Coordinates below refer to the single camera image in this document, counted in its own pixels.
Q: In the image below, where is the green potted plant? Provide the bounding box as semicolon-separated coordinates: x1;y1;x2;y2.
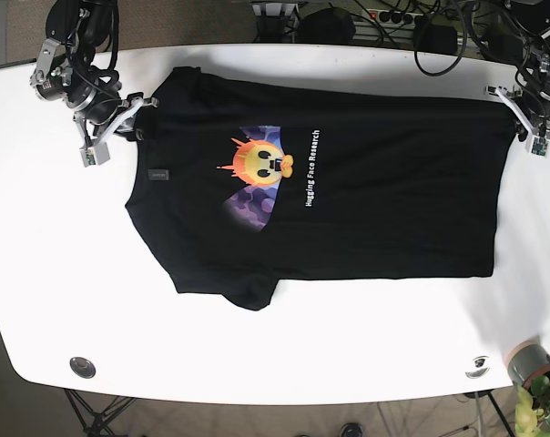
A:
514;372;550;437

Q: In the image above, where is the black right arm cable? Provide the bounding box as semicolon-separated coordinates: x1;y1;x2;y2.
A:
60;0;121;106

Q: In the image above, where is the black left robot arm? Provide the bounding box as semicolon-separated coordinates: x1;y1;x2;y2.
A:
486;1;550;157

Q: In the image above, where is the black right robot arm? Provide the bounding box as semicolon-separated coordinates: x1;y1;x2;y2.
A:
30;1;158;168

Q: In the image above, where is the silver table grommet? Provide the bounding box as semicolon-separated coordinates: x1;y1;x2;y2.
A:
464;355;491;380
69;357;97;379

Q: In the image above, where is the right silver table grommet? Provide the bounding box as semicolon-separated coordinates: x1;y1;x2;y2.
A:
464;355;491;380

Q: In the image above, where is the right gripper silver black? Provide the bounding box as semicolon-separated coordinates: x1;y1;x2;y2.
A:
73;92;159;168

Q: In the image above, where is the left silver table grommet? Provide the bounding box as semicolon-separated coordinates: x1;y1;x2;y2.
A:
69;357;97;379

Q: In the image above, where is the grey plant pot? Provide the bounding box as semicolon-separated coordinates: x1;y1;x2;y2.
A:
504;340;550;389

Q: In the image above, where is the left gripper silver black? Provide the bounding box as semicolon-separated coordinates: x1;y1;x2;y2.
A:
484;86;550;158

